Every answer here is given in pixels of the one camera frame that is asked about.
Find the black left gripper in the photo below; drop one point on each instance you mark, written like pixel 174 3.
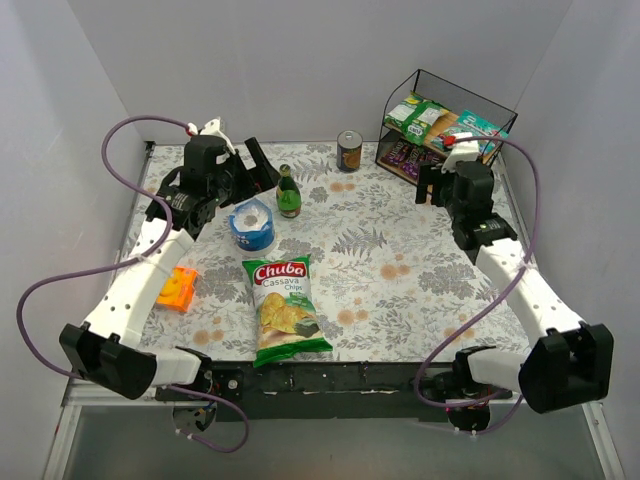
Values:
pixel 245 170

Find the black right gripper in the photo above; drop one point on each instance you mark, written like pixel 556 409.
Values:
pixel 435 185

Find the purple m&m bag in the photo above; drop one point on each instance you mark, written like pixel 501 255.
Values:
pixel 413 161
pixel 397 154

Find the green glass bottle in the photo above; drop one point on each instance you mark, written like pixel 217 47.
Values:
pixel 288 195

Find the purple M&M bag front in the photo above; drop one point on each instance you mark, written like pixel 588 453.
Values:
pixel 397 154

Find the green candy bag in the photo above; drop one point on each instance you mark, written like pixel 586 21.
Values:
pixel 414 117

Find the teal Fox's candy bag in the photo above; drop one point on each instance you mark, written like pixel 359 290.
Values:
pixel 469 122

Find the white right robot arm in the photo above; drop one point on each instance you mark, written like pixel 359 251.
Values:
pixel 570 360

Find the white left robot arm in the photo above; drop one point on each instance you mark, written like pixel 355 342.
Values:
pixel 104 348

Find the dark tin can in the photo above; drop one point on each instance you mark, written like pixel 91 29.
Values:
pixel 349 148

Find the orange smiley snack box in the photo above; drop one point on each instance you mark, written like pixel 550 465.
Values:
pixel 178 291

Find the green Chuba chips bag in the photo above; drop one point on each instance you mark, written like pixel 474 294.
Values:
pixel 287 319

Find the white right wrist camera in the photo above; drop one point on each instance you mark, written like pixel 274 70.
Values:
pixel 462 147

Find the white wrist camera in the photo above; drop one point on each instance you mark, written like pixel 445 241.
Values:
pixel 214 127
pixel 462 147

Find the black wire wooden shelf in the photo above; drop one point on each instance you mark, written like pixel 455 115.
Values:
pixel 455 98

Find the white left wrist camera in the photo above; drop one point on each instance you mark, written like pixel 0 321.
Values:
pixel 214 127

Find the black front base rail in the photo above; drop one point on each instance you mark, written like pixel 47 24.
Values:
pixel 320 390

